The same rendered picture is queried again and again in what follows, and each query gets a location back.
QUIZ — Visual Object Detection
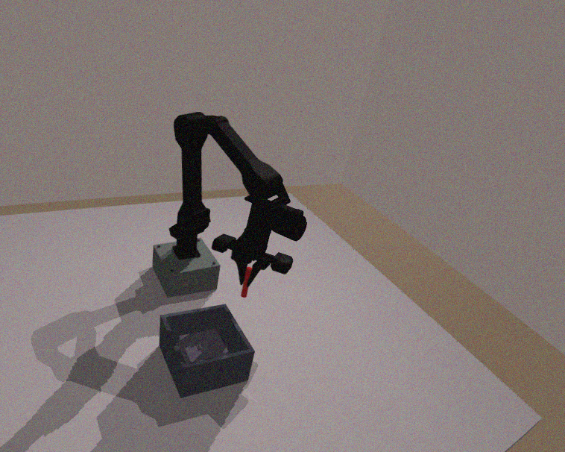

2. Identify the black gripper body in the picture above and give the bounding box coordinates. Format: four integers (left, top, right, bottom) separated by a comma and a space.
212, 223, 293, 274

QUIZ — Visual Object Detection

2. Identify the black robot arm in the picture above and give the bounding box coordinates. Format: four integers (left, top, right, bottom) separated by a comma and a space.
169, 112, 307, 264

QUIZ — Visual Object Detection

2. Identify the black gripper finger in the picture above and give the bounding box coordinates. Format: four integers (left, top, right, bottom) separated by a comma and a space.
230, 257, 247, 285
246, 262, 270, 287

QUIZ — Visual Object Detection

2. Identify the red peg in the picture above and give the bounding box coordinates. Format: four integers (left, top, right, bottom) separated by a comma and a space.
242, 267, 252, 298

